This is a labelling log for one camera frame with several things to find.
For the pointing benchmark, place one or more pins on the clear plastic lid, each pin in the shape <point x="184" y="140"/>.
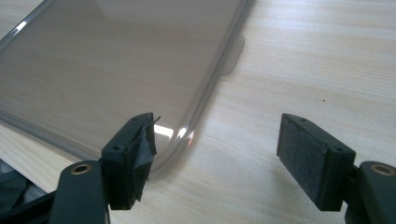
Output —
<point x="109" y="71"/>

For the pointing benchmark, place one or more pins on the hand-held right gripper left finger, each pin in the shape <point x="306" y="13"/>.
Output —
<point x="124" y="161"/>

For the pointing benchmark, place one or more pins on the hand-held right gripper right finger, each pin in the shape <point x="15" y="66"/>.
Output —
<point x="314" y="161"/>

